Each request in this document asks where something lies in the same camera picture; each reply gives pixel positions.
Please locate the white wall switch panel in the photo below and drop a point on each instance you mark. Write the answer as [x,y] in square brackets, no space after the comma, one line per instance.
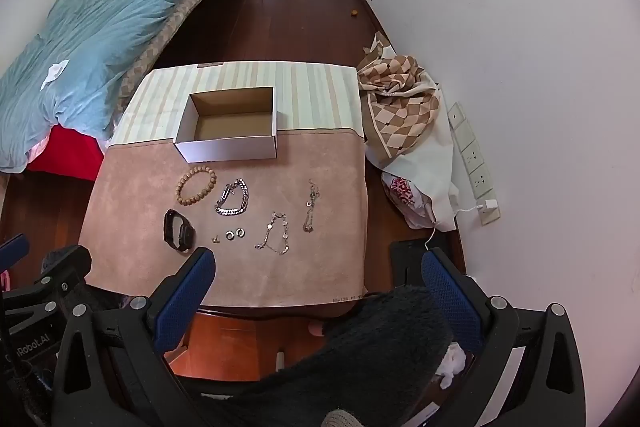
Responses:
[457,113]
[464,134]

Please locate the patterned bed mattress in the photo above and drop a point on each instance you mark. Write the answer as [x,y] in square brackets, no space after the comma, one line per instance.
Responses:
[160,42]

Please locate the striped table cloth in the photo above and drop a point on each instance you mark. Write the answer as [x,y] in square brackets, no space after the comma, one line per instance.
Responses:
[310,97]

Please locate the red printed plastic bag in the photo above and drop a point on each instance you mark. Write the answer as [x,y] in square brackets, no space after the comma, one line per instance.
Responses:
[405,197]

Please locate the crumpled white tissue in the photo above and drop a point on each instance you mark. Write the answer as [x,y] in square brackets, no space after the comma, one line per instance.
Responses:
[452,359]

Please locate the dark fluffy cushion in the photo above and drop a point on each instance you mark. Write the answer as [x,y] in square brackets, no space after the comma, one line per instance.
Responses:
[360,357]

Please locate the white cardboard box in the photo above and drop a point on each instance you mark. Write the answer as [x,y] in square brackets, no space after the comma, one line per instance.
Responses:
[225,147]

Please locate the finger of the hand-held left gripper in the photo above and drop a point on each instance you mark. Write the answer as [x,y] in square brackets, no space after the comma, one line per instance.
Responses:
[70,264]
[14,252]

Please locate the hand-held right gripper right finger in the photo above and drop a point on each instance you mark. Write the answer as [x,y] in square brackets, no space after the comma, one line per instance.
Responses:
[450,302]

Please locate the white wall socket panel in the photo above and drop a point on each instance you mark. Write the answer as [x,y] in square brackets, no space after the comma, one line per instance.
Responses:
[472,155]
[482,181]
[491,217]

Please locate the pink suede table mat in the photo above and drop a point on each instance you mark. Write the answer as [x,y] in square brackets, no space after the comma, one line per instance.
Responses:
[310,272]

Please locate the red bed sheet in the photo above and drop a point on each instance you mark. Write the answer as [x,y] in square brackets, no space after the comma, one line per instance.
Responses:
[70,157]

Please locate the light blue duvet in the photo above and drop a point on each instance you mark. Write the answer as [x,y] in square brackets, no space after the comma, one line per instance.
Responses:
[110,32]

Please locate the white plug charger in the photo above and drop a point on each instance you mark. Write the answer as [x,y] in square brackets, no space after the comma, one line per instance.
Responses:
[489,205]

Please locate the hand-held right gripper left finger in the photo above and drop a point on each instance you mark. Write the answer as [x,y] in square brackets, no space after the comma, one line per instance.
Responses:
[185,302]

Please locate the black flat floor stand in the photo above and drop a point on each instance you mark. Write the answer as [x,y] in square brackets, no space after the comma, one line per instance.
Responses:
[407,262]

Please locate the white paper scrap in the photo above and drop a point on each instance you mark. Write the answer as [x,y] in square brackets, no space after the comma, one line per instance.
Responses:
[56,72]

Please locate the black smart band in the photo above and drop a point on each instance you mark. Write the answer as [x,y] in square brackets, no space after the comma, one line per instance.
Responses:
[184,237]

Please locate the brown checkered blanket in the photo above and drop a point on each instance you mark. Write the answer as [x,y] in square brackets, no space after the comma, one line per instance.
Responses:
[395,107]

